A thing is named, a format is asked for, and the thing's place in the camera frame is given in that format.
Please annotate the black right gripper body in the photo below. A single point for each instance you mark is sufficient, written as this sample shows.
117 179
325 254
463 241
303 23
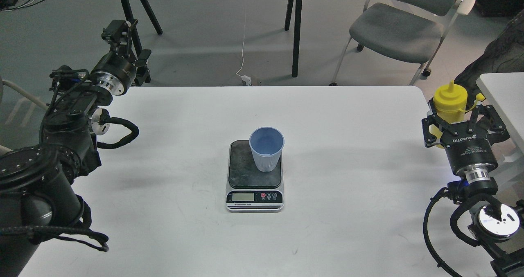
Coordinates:
465 149

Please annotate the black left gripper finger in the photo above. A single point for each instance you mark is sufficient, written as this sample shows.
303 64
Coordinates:
119 35
143 72

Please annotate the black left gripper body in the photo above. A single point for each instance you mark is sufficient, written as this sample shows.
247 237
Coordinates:
114 73

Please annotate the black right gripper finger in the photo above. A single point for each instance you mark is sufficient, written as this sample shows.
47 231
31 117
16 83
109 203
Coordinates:
433 119
486 123

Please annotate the yellow squeeze bottle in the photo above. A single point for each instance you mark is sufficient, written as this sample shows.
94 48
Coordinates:
450 101

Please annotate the blue ribbed plastic cup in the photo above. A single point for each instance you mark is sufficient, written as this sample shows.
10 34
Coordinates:
266 144

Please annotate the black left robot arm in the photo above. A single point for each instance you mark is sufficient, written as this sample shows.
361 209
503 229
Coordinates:
37 200

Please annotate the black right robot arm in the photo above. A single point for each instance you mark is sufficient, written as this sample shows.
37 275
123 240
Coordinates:
479 219

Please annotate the digital kitchen scale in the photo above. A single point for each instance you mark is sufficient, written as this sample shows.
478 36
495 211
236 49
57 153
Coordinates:
249 189

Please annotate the person in dark jeans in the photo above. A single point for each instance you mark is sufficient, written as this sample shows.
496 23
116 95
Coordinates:
505 54

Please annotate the grey office chair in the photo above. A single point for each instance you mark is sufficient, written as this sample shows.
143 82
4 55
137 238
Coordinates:
404 36

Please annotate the white power adapter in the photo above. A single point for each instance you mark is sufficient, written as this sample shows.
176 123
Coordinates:
246 80

